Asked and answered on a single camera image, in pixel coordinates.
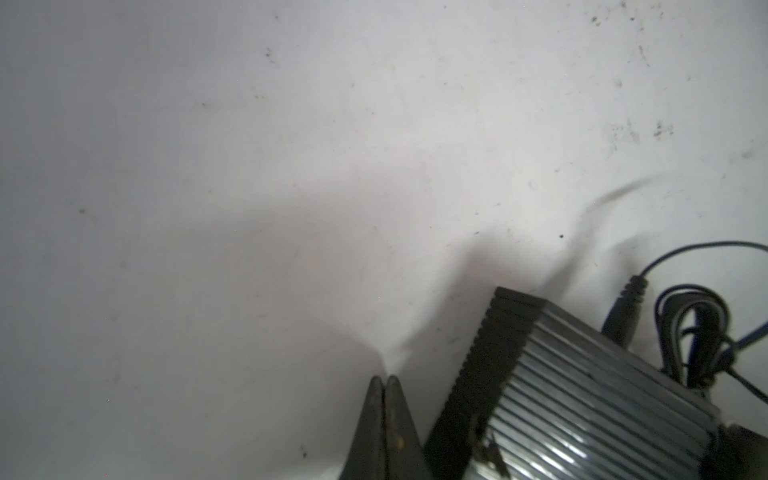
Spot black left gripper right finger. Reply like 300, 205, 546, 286
383, 376, 433, 480

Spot black power adapter with cord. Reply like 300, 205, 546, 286
597, 270, 767, 479

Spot black network switch box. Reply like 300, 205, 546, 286
424, 288, 719, 479

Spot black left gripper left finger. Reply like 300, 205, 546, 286
339, 376, 386, 480

